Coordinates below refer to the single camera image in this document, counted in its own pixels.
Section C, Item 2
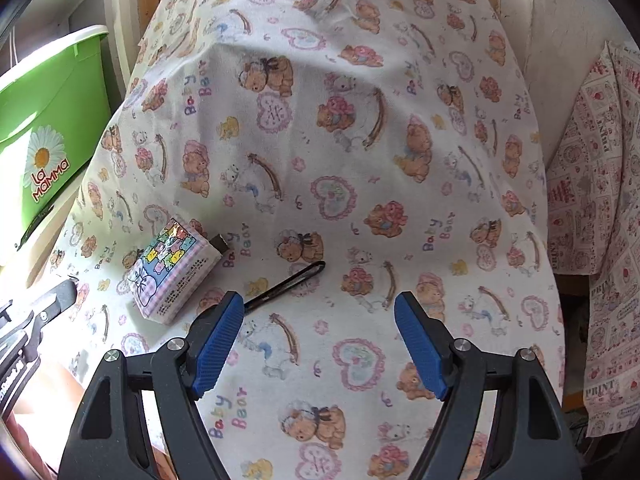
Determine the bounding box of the white cushion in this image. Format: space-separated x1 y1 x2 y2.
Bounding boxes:
500 0 640 161

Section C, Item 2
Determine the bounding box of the bear print cloth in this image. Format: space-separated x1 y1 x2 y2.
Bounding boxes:
50 0 566 480

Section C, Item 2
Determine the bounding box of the red print cloth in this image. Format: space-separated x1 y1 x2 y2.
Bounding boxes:
545 40 640 438

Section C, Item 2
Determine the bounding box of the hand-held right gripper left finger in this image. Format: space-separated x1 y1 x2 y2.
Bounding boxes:
57 291 245 480

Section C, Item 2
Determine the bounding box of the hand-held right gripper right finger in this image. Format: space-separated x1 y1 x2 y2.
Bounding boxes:
394 291 583 480

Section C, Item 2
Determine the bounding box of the pastel bow print tissue packet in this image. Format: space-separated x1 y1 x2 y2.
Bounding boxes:
121 217 222 323

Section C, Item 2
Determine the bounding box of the black hair pin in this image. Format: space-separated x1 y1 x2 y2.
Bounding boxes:
244 261 327 312

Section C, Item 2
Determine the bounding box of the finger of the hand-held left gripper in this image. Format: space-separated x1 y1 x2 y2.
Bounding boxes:
20 280 80 333

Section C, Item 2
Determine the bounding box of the green plastic bin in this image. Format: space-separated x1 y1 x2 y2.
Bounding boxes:
0 25 113 266

